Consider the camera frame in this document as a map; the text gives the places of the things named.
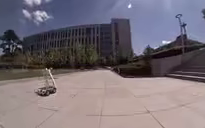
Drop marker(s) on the tall dark tree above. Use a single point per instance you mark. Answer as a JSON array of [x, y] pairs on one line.
[[10, 41]]

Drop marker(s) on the grass strip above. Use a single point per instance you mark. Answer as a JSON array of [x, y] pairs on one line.
[[20, 74]]

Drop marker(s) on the small wheeled robot with mast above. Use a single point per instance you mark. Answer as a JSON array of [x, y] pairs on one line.
[[47, 87]]

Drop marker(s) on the row of green trees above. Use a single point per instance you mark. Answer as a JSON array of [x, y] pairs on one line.
[[63, 56]]

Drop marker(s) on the tall lamp pole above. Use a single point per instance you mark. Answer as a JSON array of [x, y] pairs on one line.
[[182, 31]]

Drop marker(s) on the low building with flat roof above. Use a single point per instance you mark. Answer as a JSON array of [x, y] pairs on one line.
[[176, 45]]

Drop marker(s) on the grey concrete slab plaza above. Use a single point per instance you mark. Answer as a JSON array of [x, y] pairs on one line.
[[116, 100]]

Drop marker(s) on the dark hedge planter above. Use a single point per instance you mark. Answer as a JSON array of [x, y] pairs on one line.
[[131, 69]]

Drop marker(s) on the concrete steps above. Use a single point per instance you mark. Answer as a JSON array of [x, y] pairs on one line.
[[196, 73]]

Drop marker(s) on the large curved glass building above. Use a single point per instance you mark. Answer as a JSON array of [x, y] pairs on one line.
[[90, 38]]

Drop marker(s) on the grey concrete wall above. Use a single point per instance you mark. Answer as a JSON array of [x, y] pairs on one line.
[[176, 61]]

